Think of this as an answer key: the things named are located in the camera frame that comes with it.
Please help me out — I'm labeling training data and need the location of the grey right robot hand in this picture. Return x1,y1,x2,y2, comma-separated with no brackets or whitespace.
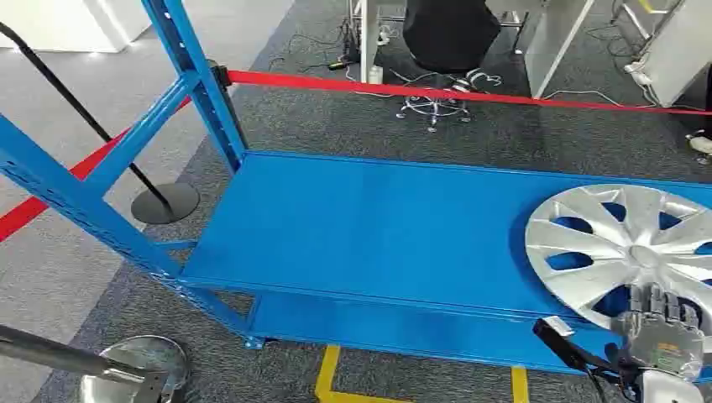
611,282,708,385

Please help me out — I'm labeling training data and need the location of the silver plastic wheel hubcap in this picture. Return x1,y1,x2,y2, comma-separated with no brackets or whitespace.
524,183,712,336

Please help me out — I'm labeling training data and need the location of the chair caster foot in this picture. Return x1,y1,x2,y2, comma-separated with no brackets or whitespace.
685,129,712,165

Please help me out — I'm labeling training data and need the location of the white power strip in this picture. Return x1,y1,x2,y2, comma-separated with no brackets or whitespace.
622,60,653,88

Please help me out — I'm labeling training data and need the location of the white desk side panel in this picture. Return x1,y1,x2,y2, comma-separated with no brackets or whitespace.
634,0,712,108
521,0,596,100

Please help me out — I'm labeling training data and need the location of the blue metal shelf rack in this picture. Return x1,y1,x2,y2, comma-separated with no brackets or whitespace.
0,0,712,386

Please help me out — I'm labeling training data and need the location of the red barrier belt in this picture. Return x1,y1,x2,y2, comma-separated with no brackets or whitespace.
225,69,712,118
0,97,194,243

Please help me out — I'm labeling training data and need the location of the black office stool chrome base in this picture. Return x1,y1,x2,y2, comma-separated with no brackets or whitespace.
395,0,503,133

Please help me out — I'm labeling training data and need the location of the white desk leg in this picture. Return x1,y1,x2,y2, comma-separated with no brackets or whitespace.
359,0,383,85

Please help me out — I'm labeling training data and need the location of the black stanchion with round base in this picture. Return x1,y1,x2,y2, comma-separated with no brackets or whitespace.
0,22,202,227

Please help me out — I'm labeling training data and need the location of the chrome stanchion with round base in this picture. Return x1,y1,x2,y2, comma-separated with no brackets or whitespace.
0,324,191,403

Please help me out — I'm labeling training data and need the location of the white block platform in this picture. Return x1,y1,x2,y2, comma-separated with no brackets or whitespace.
0,0,152,55

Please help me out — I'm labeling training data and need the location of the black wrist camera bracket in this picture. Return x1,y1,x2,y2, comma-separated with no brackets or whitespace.
531,315,624,374

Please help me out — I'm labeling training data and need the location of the white floor cable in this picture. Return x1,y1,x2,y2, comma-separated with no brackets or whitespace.
542,87,658,110

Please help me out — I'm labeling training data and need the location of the black floor cable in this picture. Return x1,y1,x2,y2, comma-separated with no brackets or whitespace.
268,30,360,73

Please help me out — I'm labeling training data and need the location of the black stanchion post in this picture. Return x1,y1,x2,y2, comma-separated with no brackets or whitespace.
207,59,249,152

